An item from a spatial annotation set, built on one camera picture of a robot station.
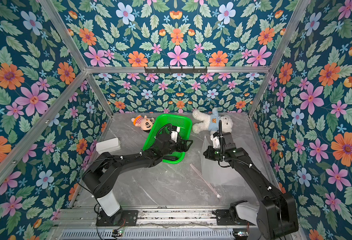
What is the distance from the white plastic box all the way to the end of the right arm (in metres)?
0.64

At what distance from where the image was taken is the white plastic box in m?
0.98

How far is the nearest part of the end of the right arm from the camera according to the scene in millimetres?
595
